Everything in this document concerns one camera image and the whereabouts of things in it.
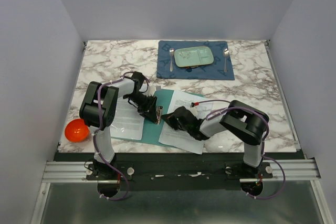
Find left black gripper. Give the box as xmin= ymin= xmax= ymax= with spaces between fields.
xmin=125 ymin=92 xmax=158 ymax=122

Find white printed paper sheets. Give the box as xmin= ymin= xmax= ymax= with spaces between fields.
xmin=159 ymin=90 xmax=213 ymax=154

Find teal file folder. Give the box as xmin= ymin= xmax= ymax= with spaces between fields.
xmin=111 ymin=89 xmax=176 ymax=148

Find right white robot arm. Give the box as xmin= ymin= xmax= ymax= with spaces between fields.
xmin=161 ymin=100 xmax=269 ymax=178

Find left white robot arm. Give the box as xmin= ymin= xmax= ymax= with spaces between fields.
xmin=79 ymin=71 xmax=158 ymax=179

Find silver folder clip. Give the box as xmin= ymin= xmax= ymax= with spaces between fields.
xmin=155 ymin=106 xmax=163 ymax=124

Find printed sheet in folder pocket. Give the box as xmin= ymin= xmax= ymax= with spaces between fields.
xmin=110 ymin=98 xmax=144 ymax=141

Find blue cloth placemat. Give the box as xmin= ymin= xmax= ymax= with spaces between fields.
xmin=156 ymin=40 xmax=235 ymax=81

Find silver fork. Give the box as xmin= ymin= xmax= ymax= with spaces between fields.
xmin=169 ymin=48 xmax=174 ymax=72

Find light green divided plate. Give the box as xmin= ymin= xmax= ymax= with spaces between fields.
xmin=174 ymin=46 xmax=214 ymax=68

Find orange ball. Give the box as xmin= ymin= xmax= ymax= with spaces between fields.
xmin=64 ymin=119 xmax=90 ymax=143

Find silver spoon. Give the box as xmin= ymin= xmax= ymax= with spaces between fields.
xmin=223 ymin=48 xmax=229 ymax=73

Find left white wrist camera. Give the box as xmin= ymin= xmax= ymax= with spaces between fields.
xmin=145 ymin=86 xmax=161 ymax=96

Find black mounting base plate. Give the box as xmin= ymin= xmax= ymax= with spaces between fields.
xmin=86 ymin=153 xmax=273 ymax=196

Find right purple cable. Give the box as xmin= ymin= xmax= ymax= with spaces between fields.
xmin=191 ymin=99 xmax=287 ymax=200

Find aluminium frame rail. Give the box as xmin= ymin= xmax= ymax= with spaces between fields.
xmin=30 ymin=159 xmax=333 ymax=223

